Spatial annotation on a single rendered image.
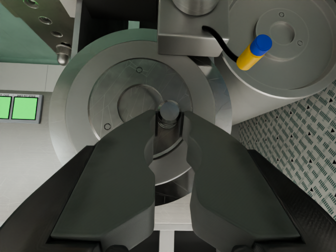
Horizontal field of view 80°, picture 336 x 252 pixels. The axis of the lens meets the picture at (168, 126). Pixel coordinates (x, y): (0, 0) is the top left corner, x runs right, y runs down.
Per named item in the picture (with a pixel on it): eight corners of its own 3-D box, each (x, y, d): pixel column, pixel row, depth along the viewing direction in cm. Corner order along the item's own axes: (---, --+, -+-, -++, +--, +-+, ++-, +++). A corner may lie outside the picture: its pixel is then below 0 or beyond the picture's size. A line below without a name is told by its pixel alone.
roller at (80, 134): (213, 41, 17) (218, 186, 15) (179, 110, 42) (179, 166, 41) (69, 37, 16) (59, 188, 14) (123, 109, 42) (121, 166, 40)
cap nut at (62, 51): (68, 44, 48) (66, 62, 48) (74, 52, 52) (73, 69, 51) (53, 44, 48) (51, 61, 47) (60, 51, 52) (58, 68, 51)
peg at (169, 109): (186, 114, 12) (166, 128, 11) (180, 122, 14) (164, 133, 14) (172, 94, 12) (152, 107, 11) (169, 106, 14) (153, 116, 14)
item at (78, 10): (93, -119, 20) (76, 60, 17) (127, 29, 43) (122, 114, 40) (88, -120, 20) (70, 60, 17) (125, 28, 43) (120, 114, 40)
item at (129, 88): (119, 39, 15) (210, 84, 15) (123, 52, 17) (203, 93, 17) (66, 129, 14) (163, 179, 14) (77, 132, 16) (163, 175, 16)
